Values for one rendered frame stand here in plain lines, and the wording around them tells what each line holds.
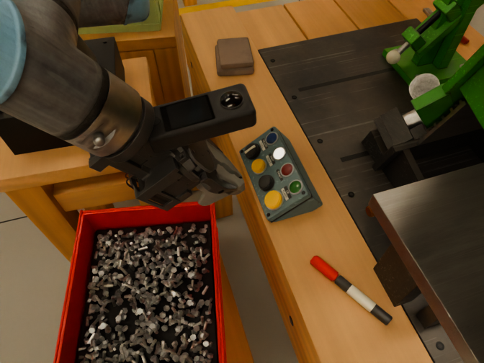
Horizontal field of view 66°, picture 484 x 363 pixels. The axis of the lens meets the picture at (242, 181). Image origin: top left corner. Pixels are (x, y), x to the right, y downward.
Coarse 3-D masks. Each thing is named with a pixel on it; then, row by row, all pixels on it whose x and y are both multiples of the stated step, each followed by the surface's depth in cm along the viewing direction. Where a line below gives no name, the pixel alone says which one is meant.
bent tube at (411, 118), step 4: (456, 104) 58; (408, 112) 62; (412, 112) 61; (416, 112) 60; (404, 116) 62; (408, 116) 61; (412, 116) 61; (416, 116) 60; (408, 120) 61; (412, 120) 61; (416, 120) 60; (420, 120) 60; (408, 124) 61; (412, 124) 61; (416, 124) 61; (420, 124) 61
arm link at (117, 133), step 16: (112, 80) 33; (112, 96) 32; (128, 96) 34; (112, 112) 32; (128, 112) 34; (96, 128) 32; (112, 128) 33; (128, 128) 34; (80, 144) 33; (96, 144) 32; (112, 144) 34
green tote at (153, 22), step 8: (152, 0) 102; (160, 0) 112; (152, 8) 103; (160, 8) 108; (152, 16) 105; (160, 16) 109; (120, 24) 107; (128, 24) 107; (136, 24) 107; (144, 24) 107; (152, 24) 107; (160, 24) 107; (80, 32) 108; (88, 32) 108; (96, 32) 108; (104, 32) 108; (112, 32) 108
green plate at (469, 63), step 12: (480, 48) 40; (468, 60) 42; (480, 60) 41; (456, 72) 45; (468, 72) 43; (480, 72) 43; (444, 84) 47; (456, 84) 45; (468, 84) 45; (480, 84) 43; (456, 96) 49; (468, 96) 45; (480, 96) 44; (480, 108) 44; (480, 120) 44
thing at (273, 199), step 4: (268, 192) 59; (272, 192) 59; (276, 192) 58; (268, 196) 59; (272, 196) 58; (276, 196) 58; (280, 196) 58; (264, 200) 59; (268, 200) 58; (272, 200) 58; (276, 200) 58; (280, 200) 58; (268, 204) 58; (272, 204) 58; (276, 204) 58; (280, 204) 58; (272, 208) 58
